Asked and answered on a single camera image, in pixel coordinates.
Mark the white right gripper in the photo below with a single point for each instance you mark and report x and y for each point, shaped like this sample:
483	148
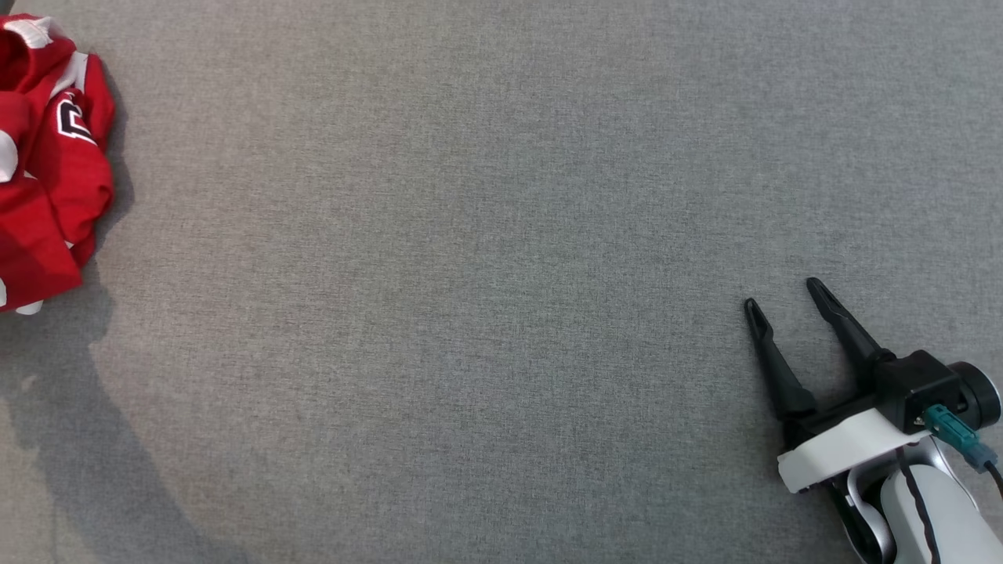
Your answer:
842	450

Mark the red white numbered jersey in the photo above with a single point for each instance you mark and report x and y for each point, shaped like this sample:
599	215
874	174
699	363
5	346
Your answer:
55	164

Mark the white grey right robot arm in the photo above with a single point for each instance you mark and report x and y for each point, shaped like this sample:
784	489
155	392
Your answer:
960	517

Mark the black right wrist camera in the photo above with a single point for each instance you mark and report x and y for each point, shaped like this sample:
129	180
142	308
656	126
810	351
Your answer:
921	388

